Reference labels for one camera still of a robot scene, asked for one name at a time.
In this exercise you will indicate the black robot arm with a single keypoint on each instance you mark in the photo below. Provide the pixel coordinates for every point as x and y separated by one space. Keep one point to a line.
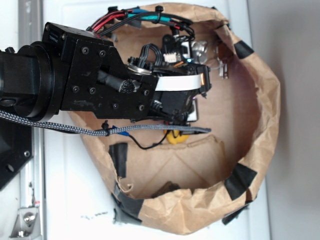
76 70

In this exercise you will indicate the silver keys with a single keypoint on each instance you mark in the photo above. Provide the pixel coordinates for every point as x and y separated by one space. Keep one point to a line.
200 55

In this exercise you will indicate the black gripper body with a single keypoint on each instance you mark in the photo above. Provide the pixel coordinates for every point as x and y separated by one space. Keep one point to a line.
180 80

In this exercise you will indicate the brown paper bag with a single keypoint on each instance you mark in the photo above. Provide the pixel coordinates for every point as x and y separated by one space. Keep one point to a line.
185 187

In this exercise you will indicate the aluminium extrusion rail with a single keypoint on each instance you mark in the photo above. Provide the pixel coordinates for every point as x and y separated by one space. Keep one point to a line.
32 187

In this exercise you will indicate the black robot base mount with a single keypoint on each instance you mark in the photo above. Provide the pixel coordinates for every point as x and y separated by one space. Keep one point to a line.
16 149

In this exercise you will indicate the silver corner bracket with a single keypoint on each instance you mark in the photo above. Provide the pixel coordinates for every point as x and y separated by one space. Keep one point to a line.
27 225

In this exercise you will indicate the yellow rubber duck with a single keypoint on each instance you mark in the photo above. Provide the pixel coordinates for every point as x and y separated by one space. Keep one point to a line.
175 137

